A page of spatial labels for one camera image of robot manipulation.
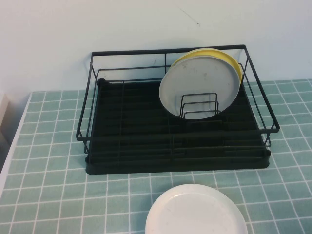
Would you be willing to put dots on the green checked tablecloth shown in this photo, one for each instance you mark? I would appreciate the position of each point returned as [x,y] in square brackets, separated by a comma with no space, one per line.
[48,195]

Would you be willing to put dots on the white round plate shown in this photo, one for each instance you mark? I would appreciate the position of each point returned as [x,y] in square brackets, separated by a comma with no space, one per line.
[195,212]

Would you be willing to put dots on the grey round plate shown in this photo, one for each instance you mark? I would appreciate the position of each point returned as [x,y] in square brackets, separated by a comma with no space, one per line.
[195,78]

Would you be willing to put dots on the yellow round plate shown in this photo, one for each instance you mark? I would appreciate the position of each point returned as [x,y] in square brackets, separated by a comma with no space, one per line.
[231,58]

